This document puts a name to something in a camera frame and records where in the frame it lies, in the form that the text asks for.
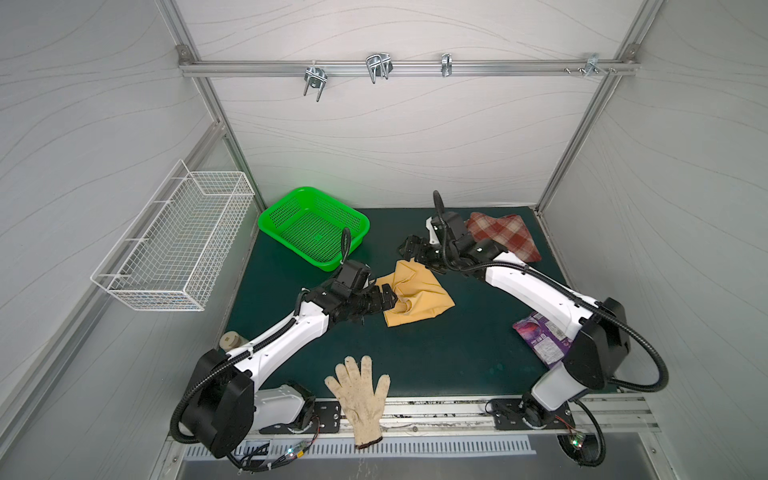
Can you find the yellow tan skirt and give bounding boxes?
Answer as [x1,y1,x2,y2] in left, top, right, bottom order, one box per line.
[376,260,455,328]

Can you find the red plaid skirt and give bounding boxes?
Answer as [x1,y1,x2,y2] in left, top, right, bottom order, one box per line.
[465,212,542,263]

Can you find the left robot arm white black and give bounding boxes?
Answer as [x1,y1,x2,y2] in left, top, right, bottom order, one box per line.
[169,229,396,458]

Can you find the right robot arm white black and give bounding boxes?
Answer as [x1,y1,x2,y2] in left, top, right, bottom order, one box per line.
[399,192,670,428]

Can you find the green plastic basket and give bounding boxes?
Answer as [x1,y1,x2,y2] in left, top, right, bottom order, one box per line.
[258,187,370,272]

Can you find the white knit work glove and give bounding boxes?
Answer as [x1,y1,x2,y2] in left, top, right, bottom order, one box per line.
[324,356,391,450]

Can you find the small beige bottle left side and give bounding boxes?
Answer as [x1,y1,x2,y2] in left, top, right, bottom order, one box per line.
[219,331,248,352]

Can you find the purple snack packet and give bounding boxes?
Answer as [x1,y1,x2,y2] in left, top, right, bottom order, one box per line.
[513,312,572,369]

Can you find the metal u-bolt hook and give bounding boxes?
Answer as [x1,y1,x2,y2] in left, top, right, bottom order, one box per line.
[303,66,328,102]
[365,52,393,84]

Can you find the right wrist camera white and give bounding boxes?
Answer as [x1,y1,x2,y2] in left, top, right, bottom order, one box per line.
[425,218,440,246]

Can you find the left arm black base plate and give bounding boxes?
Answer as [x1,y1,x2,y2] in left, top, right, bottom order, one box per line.
[258,400,341,435]

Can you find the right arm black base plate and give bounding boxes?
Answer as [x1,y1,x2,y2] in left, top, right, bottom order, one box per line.
[484,397,573,431]

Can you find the white wire basket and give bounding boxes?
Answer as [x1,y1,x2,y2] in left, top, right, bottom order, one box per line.
[91,160,254,312]

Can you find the left base cable bundle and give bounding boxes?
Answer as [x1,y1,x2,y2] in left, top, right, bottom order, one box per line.
[225,419,322,473]

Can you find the base cable bundle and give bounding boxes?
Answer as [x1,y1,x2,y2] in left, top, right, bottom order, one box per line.
[225,419,322,473]
[555,398,608,468]

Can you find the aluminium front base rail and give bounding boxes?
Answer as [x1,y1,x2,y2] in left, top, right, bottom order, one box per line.
[166,393,661,442]

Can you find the right base cable bundle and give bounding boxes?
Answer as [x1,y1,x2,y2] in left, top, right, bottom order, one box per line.
[555,398,608,468]

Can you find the aluminium cross rail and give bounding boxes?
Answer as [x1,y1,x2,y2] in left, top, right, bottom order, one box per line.
[179,57,641,78]

